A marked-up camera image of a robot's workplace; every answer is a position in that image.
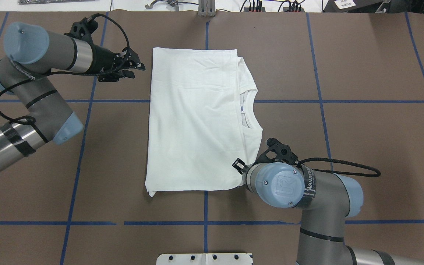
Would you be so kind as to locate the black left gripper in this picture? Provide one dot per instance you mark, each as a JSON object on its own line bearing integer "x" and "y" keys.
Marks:
{"x": 103, "y": 61}

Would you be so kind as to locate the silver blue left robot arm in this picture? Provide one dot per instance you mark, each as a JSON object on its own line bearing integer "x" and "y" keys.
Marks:
{"x": 34, "y": 111}

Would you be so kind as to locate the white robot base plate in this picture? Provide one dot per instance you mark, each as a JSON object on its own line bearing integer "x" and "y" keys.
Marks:
{"x": 205, "y": 259}

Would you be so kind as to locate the white long-sleeve printed shirt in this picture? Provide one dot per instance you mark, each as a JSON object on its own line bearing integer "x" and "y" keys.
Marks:
{"x": 201, "y": 119}

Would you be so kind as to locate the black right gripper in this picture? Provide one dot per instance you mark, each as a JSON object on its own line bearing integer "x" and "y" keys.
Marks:
{"x": 239, "y": 165}

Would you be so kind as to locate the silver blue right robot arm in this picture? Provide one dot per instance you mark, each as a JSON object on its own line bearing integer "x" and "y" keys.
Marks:
{"x": 323, "y": 188}

